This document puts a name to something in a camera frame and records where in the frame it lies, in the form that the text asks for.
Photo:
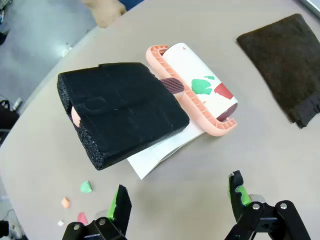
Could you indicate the red paper scrap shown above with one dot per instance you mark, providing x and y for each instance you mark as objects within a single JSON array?
[
  {"x": 223, "y": 91},
  {"x": 82, "y": 218}
]

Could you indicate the orange paper scrap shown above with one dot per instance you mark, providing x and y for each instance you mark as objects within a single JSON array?
[{"x": 65, "y": 202}]

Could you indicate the person's right hand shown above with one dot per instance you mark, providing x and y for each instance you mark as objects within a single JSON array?
[{"x": 105, "y": 12}]

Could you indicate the green paper scrap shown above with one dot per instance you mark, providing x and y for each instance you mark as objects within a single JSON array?
[
  {"x": 86, "y": 187},
  {"x": 201, "y": 86}
]

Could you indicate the silver metal tray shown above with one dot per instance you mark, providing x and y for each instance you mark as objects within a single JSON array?
[{"x": 313, "y": 3}]

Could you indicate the tiny white paper scrap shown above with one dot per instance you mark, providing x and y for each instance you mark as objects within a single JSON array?
[{"x": 60, "y": 223}]

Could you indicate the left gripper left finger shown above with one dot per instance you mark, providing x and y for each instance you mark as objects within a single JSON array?
[{"x": 120, "y": 207}]

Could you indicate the white folded paper stand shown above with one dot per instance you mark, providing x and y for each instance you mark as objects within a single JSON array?
[{"x": 150, "y": 160}]

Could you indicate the pink lint roller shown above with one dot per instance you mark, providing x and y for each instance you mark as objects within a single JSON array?
[{"x": 120, "y": 105}]

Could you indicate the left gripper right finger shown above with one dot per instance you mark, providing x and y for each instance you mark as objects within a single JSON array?
[{"x": 252, "y": 220}]

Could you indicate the dark brown cloth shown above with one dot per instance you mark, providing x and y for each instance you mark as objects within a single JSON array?
[{"x": 282, "y": 65}]

